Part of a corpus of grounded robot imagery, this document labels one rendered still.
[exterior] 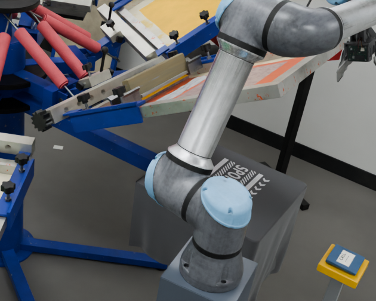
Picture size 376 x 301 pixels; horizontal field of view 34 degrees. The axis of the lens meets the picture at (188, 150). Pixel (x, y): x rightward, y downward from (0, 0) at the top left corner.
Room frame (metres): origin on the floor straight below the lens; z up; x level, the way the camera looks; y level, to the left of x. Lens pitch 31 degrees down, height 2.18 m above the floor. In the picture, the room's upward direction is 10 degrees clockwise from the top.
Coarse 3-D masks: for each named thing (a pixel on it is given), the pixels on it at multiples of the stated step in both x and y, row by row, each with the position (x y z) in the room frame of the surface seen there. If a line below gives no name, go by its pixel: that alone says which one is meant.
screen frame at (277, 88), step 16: (336, 48) 1.90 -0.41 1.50; (208, 64) 2.19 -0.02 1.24; (304, 64) 1.67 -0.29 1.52; (320, 64) 1.76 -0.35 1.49; (288, 80) 1.56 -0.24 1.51; (192, 96) 1.63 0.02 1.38; (240, 96) 1.54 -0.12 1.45; (256, 96) 1.52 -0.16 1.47; (272, 96) 1.50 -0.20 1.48; (144, 112) 1.67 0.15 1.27; (160, 112) 1.65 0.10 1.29; (176, 112) 1.62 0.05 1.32
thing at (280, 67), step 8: (264, 64) 2.03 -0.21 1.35; (272, 64) 1.98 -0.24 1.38; (280, 64) 1.95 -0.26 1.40; (288, 64) 1.91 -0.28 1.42; (256, 72) 1.92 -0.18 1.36; (264, 72) 1.88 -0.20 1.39; (272, 72) 1.85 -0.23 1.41; (280, 72) 1.81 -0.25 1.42; (176, 88) 2.02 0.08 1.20; (192, 88) 1.93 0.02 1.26
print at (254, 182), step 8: (224, 160) 2.00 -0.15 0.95; (216, 168) 1.93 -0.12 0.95; (224, 168) 1.94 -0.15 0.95; (232, 168) 1.95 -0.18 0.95; (240, 168) 1.96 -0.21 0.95; (224, 176) 1.89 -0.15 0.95; (232, 176) 1.90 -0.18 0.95; (240, 176) 1.91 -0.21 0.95; (248, 176) 1.92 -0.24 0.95; (256, 176) 1.93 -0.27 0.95; (264, 176) 1.94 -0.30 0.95; (248, 184) 1.86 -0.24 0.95; (256, 184) 1.87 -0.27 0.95; (264, 184) 1.88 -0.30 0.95; (256, 192) 1.82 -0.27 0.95
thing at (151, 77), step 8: (176, 56) 2.12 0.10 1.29; (160, 64) 2.02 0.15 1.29; (168, 64) 2.06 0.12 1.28; (176, 64) 2.09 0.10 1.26; (184, 64) 2.14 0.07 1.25; (144, 72) 1.93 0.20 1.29; (152, 72) 1.96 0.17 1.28; (160, 72) 2.00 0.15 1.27; (168, 72) 2.04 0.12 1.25; (176, 72) 2.07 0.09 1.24; (128, 80) 1.85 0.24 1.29; (136, 80) 1.88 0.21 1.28; (144, 80) 1.91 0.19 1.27; (152, 80) 1.94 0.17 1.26; (160, 80) 1.98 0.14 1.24; (128, 88) 1.84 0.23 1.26; (144, 88) 1.89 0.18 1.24
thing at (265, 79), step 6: (252, 78) 1.83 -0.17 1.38; (258, 78) 1.81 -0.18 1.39; (264, 78) 1.78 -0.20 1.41; (270, 78) 1.76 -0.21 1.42; (246, 84) 1.76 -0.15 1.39; (252, 84) 1.74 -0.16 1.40; (186, 90) 1.93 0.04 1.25; (192, 90) 1.90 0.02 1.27; (198, 90) 1.87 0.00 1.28; (156, 96) 1.97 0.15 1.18; (162, 96) 1.94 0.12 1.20; (180, 96) 1.85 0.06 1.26
